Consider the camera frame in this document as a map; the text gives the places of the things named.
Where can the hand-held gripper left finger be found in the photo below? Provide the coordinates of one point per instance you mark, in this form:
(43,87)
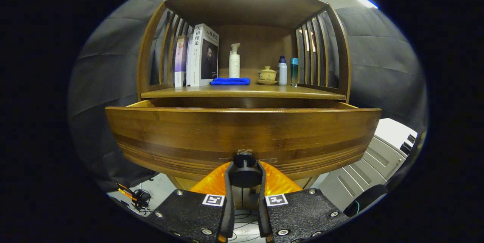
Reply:
(196,212)

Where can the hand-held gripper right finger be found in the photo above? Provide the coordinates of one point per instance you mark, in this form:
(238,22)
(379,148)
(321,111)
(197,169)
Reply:
(298,212)

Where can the grey metal filing cabinet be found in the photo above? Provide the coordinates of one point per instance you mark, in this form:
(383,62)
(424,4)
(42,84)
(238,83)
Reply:
(363,175)

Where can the wooden countertop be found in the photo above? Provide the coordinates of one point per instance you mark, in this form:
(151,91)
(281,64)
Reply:
(245,92)

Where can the black and orange power adapter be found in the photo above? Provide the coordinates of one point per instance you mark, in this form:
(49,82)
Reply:
(140,197)

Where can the black rounded object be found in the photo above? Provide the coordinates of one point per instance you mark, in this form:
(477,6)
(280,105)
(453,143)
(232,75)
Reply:
(366,199)

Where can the yellow saucer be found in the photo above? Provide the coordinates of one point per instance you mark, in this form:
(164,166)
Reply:
(267,82)

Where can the blue folded cloth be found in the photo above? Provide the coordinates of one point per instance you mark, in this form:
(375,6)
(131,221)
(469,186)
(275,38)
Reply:
(230,81)

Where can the white bottle with purple cap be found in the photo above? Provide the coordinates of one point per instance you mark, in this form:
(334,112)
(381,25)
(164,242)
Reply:
(283,74)

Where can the teal glass bottle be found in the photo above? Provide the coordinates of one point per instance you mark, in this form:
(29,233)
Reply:
(294,72)

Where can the yellow lidded teacup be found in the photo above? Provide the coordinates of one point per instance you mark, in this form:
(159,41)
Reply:
(267,74)

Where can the thin white book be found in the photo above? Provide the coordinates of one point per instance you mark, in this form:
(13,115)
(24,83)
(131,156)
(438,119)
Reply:
(186,65)

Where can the white pump bottle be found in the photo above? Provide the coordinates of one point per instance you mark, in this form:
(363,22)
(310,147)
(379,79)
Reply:
(234,67)

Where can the purple spine book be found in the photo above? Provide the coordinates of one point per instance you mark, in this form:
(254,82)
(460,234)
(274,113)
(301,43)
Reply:
(180,61)

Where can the white book with portrait cover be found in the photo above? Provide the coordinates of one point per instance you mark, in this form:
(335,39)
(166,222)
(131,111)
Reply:
(208,57)

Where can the long ceiling light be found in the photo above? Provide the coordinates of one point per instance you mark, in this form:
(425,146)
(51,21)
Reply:
(366,1)

